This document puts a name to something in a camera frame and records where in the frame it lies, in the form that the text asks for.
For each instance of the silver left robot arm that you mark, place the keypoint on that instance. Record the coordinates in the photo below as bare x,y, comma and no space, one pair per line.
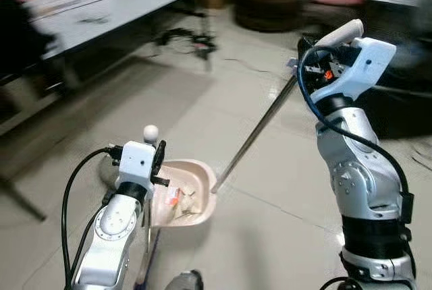
111,236

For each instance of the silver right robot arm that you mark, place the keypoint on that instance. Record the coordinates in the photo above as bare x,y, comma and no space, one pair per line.
364,182

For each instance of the crumpled paper scraps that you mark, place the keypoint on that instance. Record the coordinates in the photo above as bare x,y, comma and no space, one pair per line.
177,199

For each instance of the black box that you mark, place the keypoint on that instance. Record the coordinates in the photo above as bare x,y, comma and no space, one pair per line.
405,111

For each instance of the brown round pouf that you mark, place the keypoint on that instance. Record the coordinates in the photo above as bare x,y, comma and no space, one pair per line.
266,8

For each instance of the grey robot foot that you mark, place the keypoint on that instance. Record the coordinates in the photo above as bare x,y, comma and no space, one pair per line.
183,281

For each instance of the grey table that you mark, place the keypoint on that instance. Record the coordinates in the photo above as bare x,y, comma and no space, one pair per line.
121,7

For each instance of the white paper sheet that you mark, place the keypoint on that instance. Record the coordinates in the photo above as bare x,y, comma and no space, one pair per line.
74,1

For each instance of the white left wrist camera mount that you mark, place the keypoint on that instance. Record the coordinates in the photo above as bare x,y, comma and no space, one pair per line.
137,162

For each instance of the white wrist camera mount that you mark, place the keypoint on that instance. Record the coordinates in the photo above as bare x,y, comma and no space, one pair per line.
137,162
368,67

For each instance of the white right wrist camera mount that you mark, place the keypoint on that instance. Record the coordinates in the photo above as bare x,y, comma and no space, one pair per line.
368,67

